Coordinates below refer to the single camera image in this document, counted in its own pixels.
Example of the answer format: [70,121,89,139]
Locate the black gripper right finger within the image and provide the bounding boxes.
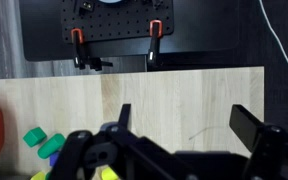
[229,104,288,180]

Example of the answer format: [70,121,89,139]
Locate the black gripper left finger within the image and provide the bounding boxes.
[48,103,198,180]

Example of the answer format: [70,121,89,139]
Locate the yellow rectangular wooden block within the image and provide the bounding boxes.
[101,166,119,180]

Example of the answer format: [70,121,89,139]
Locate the purple blue wooden cube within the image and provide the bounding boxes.
[49,151,62,168]

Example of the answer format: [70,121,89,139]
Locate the green wooden cube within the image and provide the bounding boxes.
[22,127,48,148]

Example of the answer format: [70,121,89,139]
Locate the orange black bar clamp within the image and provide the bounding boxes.
[146,19,164,65]
[70,28,114,72]

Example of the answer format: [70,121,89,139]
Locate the black perforated pegboard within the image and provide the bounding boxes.
[61,0,175,44]

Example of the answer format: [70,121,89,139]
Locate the white cable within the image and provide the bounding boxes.
[258,0,288,81]

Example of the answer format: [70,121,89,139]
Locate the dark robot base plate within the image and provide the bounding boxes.
[18,0,242,63]

